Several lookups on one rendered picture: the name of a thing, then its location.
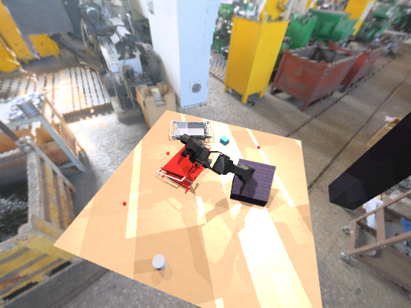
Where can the red plastic tray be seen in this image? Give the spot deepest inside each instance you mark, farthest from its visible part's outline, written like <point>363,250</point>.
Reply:
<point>191,177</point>

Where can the small teal block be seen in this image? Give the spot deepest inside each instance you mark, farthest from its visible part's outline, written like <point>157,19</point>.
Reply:
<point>224,140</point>

